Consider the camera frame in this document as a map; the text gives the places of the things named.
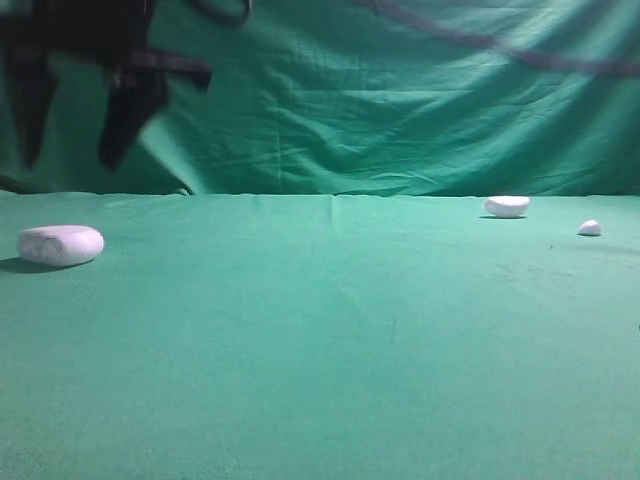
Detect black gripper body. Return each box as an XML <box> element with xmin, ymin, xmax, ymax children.
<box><xmin>1</xmin><ymin>1</ymin><xmax>212</xmax><ymax>90</ymax></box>

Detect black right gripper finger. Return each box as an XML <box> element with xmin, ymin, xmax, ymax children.
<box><xmin>3</xmin><ymin>49</ymin><xmax>58</xmax><ymax>168</ymax></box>

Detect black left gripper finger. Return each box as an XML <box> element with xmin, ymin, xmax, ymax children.
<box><xmin>98</xmin><ymin>74</ymin><xmax>168</xmax><ymax>168</ymax></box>

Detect white earphone case body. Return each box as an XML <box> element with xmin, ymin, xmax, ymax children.
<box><xmin>17</xmin><ymin>224</ymin><xmax>105</xmax><ymax>267</ymax></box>

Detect white earphone case lid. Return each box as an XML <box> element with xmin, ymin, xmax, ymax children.
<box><xmin>483</xmin><ymin>195</ymin><xmax>531</xmax><ymax>218</ymax></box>

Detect green backdrop cloth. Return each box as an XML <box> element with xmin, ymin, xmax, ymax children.
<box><xmin>1</xmin><ymin>1</ymin><xmax>639</xmax><ymax>196</ymax></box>

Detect green table cloth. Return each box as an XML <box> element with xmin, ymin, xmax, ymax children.
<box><xmin>1</xmin><ymin>193</ymin><xmax>639</xmax><ymax>479</ymax></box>

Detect white earbud far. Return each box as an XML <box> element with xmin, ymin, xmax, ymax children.
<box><xmin>577</xmin><ymin>219</ymin><xmax>602</xmax><ymax>237</ymax></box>

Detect dark cable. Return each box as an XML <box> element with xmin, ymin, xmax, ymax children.
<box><xmin>357</xmin><ymin>0</ymin><xmax>640</xmax><ymax>77</ymax></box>

